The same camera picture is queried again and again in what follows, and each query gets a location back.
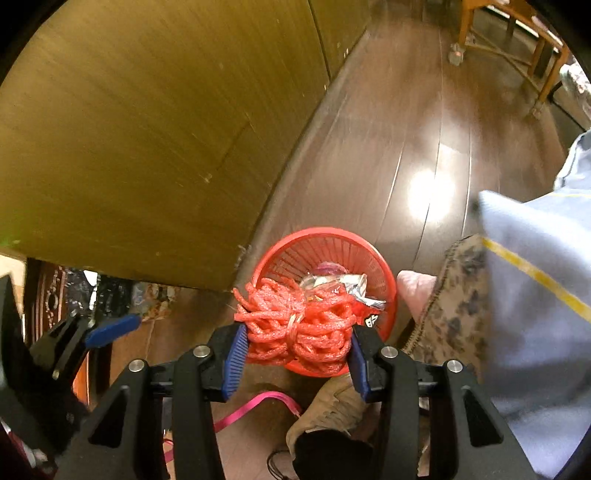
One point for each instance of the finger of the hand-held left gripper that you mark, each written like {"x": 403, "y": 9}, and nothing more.
{"x": 113, "y": 330}

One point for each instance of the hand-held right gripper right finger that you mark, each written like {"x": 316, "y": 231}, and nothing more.
{"x": 362, "y": 364}

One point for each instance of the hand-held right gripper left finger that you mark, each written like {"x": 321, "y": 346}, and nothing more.
{"x": 235, "y": 364}

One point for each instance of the red and silver foil wrapper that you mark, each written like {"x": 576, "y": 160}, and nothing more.
{"x": 351, "y": 284}

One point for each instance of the red plastic mesh basket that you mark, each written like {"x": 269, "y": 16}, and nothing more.
{"x": 323, "y": 244}

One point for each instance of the black speckled plastic bag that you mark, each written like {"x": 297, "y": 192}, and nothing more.
{"x": 111, "y": 288}

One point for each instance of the white sneaker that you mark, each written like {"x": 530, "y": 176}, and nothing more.
{"x": 328, "y": 406}

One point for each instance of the pink cloth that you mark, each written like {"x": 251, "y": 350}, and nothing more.
{"x": 413, "y": 290}

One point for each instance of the beige floral cloth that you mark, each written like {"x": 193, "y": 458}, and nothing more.
{"x": 452, "y": 314}

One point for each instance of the olive wooden cabinet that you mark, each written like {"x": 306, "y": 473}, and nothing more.
{"x": 138, "y": 138}

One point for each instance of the folded floral quilt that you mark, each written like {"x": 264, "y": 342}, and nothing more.
{"x": 577, "y": 87}

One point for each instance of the wooden armchair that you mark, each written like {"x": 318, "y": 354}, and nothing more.
{"x": 465, "y": 21}

